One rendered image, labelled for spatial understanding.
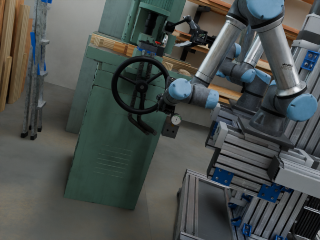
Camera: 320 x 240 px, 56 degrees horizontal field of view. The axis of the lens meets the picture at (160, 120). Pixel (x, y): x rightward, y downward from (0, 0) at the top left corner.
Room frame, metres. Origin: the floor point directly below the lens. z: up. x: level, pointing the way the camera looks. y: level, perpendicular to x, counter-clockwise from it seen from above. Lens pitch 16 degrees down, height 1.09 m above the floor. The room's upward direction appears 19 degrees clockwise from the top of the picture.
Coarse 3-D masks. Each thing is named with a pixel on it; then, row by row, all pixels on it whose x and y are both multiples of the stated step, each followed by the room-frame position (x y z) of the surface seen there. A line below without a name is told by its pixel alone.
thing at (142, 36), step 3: (141, 33) 1.74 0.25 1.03; (141, 36) 1.70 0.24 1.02; (144, 36) 1.71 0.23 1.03; (147, 36) 1.71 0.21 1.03; (150, 36) 1.75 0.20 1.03; (138, 39) 1.80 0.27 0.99; (141, 39) 1.70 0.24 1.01; (144, 39) 1.71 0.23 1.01; (147, 39) 1.71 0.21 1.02; (150, 39) 1.72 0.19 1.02; (153, 39) 1.72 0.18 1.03; (138, 42) 1.76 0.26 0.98; (150, 42) 1.72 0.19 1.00
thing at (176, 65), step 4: (104, 40) 1.69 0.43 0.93; (108, 40) 1.70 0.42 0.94; (104, 44) 1.69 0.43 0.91; (108, 44) 1.70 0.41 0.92; (112, 44) 1.70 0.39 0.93; (112, 48) 1.71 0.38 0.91; (164, 60) 1.78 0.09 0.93; (168, 60) 1.79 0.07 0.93; (176, 64) 1.80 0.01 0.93; (180, 64) 1.81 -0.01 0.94; (176, 68) 1.81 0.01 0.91; (180, 68) 1.81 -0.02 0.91; (184, 68) 1.82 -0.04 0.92; (188, 68) 1.82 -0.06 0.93; (192, 68) 1.83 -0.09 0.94; (192, 72) 1.83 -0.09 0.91
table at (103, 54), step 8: (88, 48) 1.53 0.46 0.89; (96, 48) 1.54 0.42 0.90; (104, 48) 1.64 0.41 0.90; (88, 56) 1.53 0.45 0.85; (96, 56) 1.54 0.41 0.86; (104, 56) 1.55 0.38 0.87; (112, 56) 1.56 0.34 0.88; (120, 56) 1.57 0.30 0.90; (128, 56) 1.64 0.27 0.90; (112, 64) 1.56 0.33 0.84; (128, 72) 1.49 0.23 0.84; (136, 72) 1.50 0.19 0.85; (144, 72) 1.51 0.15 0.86; (176, 72) 1.65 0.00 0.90
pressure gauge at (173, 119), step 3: (174, 114) 1.61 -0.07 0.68; (177, 114) 1.60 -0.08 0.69; (171, 117) 1.60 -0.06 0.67; (174, 117) 1.60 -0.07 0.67; (177, 117) 1.61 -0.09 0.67; (180, 117) 1.61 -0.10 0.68; (171, 120) 1.60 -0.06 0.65; (174, 120) 1.60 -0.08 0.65; (177, 120) 1.61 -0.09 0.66; (180, 120) 1.61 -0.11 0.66; (174, 123) 1.61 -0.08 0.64; (177, 123) 1.61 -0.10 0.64
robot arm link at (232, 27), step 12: (228, 12) 1.27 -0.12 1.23; (228, 24) 1.25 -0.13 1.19; (240, 24) 1.24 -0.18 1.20; (228, 36) 1.24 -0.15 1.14; (216, 48) 1.25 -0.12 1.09; (228, 48) 1.25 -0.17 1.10; (204, 60) 1.26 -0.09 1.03; (216, 60) 1.24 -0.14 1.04; (204, 72) 1.24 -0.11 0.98; (216, 72) 1.26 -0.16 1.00; (192, 84) 1.24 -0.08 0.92; (204, 84) 1.24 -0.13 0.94
